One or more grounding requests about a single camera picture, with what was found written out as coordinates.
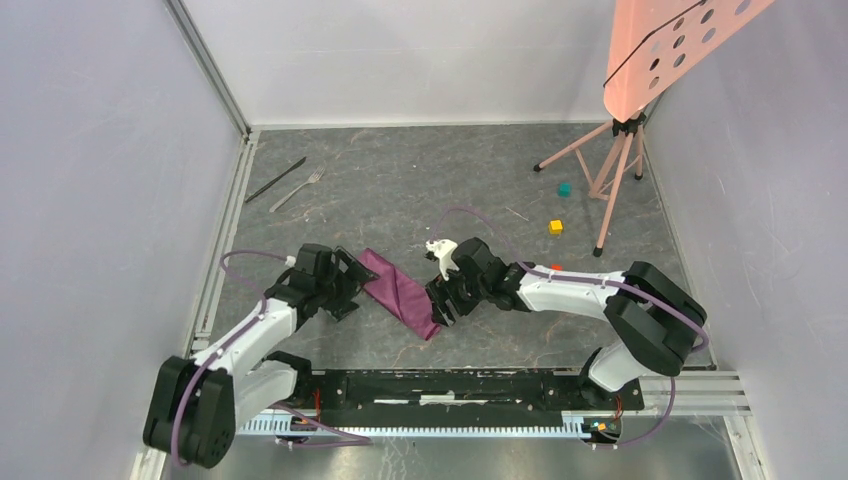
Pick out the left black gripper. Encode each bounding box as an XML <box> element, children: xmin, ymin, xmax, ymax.
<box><xmin>315</xmin><ymin>247</ymin><xmax>379</xmax><ymax>321</ymax></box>

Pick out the yellow cube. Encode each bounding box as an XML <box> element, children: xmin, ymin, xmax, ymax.
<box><xmin>548</xmin><ymin>219</ymin><xmax>564</xmax><ymax>236</ymax></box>

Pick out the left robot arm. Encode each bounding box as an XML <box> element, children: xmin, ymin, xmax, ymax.
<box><xmin>142</xmin><ymin>243</ymin><xmax>379</xmax><ymax>469</ymax></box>

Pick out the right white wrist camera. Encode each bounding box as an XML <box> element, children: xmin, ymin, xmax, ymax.
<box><xmin>425</xmin><ymin>239</ymin><xmax>459</xmax><ymax>281</ymax></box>

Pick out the aluminium frame rail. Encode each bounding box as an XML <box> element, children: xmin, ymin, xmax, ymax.
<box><xmin>165</xmin><ymin>1</ymin><xmax>256</xmax><ymax>355</ymax></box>

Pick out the pink music stand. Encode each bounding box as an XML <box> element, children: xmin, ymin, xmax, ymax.
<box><xmin>533</xmin><ymin>0</ymin><xmax>773</xmax><ymax>257</ymax></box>

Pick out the teal cube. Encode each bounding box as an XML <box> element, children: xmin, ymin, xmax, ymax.
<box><xmin>558</xmin><ymin>183</ymin><xmax>572</xmax><ymax>198</ymax></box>

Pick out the black knife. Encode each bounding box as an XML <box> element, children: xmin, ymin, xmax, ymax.
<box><xmin>244</xmin><ymin>156</ymin><xmax>308</xmax><ymax>204</ymax></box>

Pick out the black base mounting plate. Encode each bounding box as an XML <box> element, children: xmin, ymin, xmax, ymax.
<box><xmin>285</xmin><ymin>368</ymin><xmax>645</xmax><ymax>428</ymax></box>

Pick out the silver fork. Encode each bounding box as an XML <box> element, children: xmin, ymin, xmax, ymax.
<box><xmin>268</xmin><ymin>166</ymin><xmax>326</xmax><ymax>213</ymax></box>

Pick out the purple cloth napkin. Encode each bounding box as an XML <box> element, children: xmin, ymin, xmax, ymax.
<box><xmin>357</xmin><ymin>249</ymin><xmax>441</xmax><ymax>341</ymax></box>

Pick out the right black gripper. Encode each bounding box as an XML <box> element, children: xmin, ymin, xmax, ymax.
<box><xmin>424</xmin><ymin>265</ymin><xmax>489</xmax><ymax>328</ymax></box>

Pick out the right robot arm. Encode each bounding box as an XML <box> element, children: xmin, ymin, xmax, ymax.
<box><xmin>426</xmin><ymin>237</ymin><xmax>708</xmax><ymax>408</ymax></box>

